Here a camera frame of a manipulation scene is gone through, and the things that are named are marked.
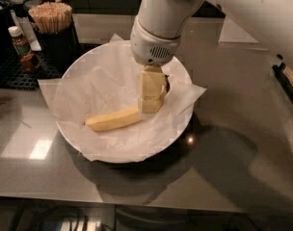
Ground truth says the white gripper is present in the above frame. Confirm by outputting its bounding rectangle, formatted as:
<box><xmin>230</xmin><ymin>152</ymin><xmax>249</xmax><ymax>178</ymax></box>
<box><xmin>130</xmin><ymin>18</ymin><xmax>180</xmax><ymax>115</ymax></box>

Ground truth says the yellow banana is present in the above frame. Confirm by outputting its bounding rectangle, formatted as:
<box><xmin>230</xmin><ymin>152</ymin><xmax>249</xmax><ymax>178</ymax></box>
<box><xmin>83</xmin><ymin>74</ymin><xmax>171</xmax><ymax>133</ymax></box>

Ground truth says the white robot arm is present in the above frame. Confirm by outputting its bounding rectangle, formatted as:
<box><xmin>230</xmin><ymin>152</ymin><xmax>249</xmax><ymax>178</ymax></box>
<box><xmin>130</xmin><ymin>0</ymin><xmax>293</xmax><ymax>102</ymax></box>

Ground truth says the white bowl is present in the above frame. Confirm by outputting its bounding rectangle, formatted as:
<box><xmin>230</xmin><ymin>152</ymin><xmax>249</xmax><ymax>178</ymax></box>
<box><xmin>55</xmin><ymin>39</ymin><xmax>196</xmax><ymax>165</ymax></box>

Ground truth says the white paper liner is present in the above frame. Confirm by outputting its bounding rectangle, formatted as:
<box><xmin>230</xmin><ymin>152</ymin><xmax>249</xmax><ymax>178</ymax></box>
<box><xmin>37</xmin><ymin>33</ymin><xmax>207</xmax><ymax>164</ymax></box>

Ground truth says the black chopstick holder cup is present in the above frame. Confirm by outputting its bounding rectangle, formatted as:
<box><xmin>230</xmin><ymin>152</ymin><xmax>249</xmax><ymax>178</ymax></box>
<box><xmin>37</xmin><ymin>22</ymin><xmax>80</xmax><ymax>73</ymax></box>

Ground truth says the bundle of wooden chopsticks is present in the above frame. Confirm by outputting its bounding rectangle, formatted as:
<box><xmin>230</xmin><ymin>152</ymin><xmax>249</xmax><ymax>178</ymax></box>
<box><xmin>29</xmin><ymin>2</ymin><xmax>72</xmax><ymax>34</ymax></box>

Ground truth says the small red-brown jar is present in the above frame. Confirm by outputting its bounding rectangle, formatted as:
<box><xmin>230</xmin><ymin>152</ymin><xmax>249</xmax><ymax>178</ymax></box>
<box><xmin>20</xmin><ymin>53</ymin><xmax>40</xmax><ymax>72</ymax></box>

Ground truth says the small brown sauce bottle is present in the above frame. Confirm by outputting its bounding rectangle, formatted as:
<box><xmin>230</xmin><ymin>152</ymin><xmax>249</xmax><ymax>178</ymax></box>
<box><xmin>8</xmin><ymin>26</ymin><xmax>31</xmax><ymax>56</ymax></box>

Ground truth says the white flat packet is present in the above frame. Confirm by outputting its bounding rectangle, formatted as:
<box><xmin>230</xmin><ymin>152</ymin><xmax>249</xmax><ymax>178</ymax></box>
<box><xmin>11</xmin><ymin>10</ymin><xmax>41</xmax><ymax>52</ymax></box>

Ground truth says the black grid mat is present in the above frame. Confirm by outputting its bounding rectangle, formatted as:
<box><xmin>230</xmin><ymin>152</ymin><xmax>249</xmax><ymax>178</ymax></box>
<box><xmin>0</xmin><ymin>42</ymin><xmax>101</xmax><ymax>91</ymax></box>

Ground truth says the black container far left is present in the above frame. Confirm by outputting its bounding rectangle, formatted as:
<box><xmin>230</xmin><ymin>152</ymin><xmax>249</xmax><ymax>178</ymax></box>
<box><xmin>0</xmin><ymin>0</ymin><xmax>13</xmax><ymax>62</ymax></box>

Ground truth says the grey lidded shaker jar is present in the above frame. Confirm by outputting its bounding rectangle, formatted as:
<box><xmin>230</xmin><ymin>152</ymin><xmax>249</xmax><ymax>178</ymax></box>
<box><xmin>10</xmin><ymin>0</ymin><xmax>28</xmax><ymax>17</ymax></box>

